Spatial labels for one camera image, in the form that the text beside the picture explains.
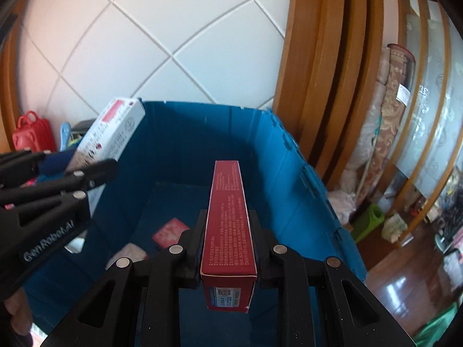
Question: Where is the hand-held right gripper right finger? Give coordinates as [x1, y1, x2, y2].
[248, 210, 424, 347]

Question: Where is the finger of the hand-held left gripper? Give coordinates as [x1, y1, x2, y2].
[0, 158, 120, 210]
[0, 150, 78, 189]

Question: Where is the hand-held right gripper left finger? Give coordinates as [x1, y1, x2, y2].
[39, 209, 208, 347]

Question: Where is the long red box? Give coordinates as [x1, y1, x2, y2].
[200, 160, 258, 314]

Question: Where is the white box red label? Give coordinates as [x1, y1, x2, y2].
[64, 97, 146, 217]

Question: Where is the blue plastic bin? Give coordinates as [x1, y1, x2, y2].
[22, 100, 368, 347]

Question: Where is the person's left hand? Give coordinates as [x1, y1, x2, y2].
[5, 289, 33, 335]

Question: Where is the red flat packet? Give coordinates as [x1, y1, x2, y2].
[152, 217, 190, 249]

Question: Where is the red bag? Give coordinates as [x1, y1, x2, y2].
[12, 111, 56, 152]

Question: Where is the light blue plastic toy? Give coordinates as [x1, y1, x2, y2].
[59, 123, 78, 150]

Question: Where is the pink tissue pack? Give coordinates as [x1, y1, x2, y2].
[106, 244, 147, 272]

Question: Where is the green rolled mat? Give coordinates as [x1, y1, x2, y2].
[352, 204, 385, 243]

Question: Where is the rolled pale pink blanket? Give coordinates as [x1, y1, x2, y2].
[327, 80, 384, 225]

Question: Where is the rolled patterned carpet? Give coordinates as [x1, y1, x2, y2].
[356, 43, 416, 210]

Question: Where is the green cloth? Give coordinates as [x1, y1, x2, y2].
[412, 304, 458, 347]

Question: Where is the glass sliding door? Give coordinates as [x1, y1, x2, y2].
[383, 0, 463, 250]

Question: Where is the wooden door frame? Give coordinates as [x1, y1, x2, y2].
[273, 0, 409, 189]

